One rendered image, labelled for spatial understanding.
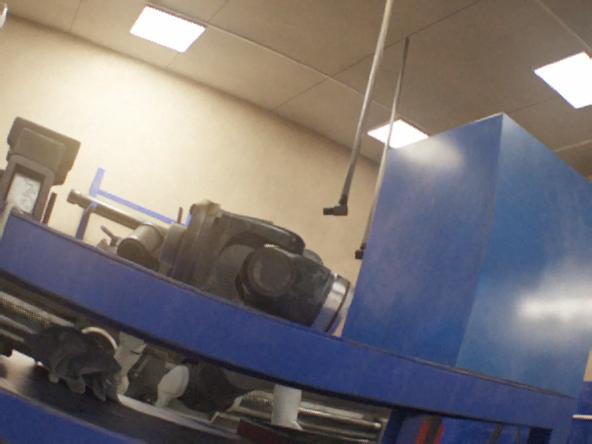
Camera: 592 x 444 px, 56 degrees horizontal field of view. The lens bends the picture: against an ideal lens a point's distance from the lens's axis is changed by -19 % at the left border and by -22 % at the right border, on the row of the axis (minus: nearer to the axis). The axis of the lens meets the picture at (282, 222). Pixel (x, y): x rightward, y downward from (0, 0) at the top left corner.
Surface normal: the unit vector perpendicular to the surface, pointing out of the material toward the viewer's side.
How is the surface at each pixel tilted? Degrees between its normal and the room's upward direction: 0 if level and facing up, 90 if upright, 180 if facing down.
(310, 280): 94
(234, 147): 90
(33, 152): 90
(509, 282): 90
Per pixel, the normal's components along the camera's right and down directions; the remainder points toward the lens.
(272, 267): 0.14, -0.22
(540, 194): 0.43, -0.11
